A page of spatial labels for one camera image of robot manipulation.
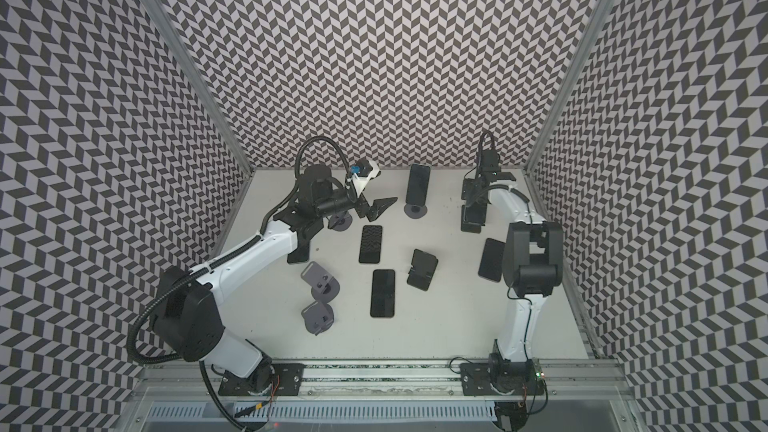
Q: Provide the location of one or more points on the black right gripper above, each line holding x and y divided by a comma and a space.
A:
474, 205

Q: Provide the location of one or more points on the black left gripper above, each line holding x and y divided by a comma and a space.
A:
377, 210

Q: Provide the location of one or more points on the green-edged phone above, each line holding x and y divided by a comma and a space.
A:
418, 183

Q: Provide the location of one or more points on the round grey stand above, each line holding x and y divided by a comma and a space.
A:
414, 211
318, 317
324, 286
340, 222

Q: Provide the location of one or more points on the dark phone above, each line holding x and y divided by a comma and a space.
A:
475, 214

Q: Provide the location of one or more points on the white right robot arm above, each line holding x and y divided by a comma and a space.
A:
530, 261

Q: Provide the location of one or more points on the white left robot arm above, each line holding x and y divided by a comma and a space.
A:
185, 313

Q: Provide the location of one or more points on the black block stand far right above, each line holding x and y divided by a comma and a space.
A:
467, 227

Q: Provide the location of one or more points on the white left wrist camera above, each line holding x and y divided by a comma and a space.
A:
362, 173

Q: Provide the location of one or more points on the aluminium corner post right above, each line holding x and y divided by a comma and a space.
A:
579, 60

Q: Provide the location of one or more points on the aluminium corner post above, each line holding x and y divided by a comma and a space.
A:
162, 22
579, 60

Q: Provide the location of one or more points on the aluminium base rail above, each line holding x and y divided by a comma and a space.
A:
565, 379

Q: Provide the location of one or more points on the white slotted cable duct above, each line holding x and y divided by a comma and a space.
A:
329, 412

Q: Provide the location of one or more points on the aluminium corner post left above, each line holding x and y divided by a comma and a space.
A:
162, 22

